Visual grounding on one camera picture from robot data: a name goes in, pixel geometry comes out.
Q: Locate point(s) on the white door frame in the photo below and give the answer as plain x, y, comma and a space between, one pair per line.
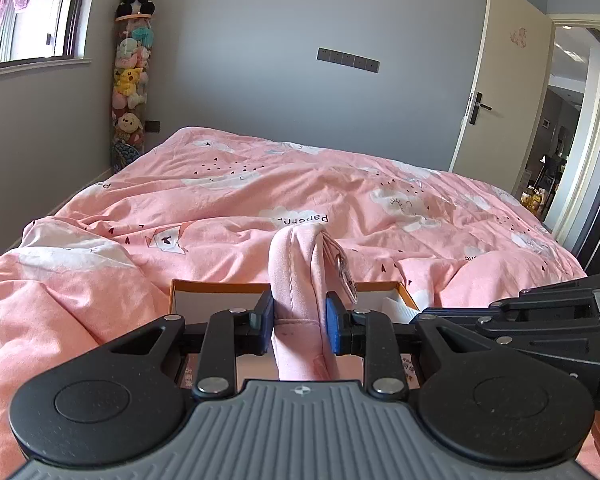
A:
592, 110

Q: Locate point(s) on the pink pouch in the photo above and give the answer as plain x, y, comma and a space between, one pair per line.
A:
295, 285

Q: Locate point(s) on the orange cardboard box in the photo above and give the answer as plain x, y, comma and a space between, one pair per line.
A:
205, 305

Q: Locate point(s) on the dark wall switch panel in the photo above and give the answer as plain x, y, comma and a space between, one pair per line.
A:
348, 60

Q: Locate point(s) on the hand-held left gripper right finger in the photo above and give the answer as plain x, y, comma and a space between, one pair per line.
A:
336, 325

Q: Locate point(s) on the plush toy column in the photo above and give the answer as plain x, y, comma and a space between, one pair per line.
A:
130, 95

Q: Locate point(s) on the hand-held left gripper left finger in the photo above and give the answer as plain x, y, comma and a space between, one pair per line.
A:
266, 320

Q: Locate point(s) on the window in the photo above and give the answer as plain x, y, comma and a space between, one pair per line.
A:
35, 10

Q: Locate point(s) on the dark wall socket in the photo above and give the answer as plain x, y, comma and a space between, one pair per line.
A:
152, 125

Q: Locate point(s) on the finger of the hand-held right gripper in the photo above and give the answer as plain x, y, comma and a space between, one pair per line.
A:
555, 292
545, 326

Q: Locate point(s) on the white lotion tube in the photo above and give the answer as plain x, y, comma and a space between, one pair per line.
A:
397, 310

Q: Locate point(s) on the pink door sticker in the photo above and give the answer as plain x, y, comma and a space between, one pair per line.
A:
518, 38

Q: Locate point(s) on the cream door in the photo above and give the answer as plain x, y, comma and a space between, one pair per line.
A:
505, 110

